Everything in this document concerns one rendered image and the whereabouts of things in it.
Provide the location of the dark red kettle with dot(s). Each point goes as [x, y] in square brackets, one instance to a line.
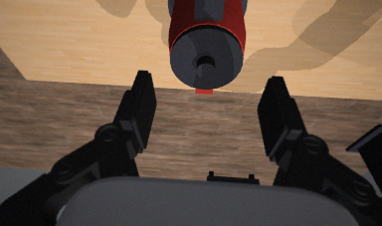
[207, 40]

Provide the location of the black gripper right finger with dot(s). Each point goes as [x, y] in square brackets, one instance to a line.
[304, 161]

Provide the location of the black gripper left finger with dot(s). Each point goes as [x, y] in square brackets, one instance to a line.
[110, 154]

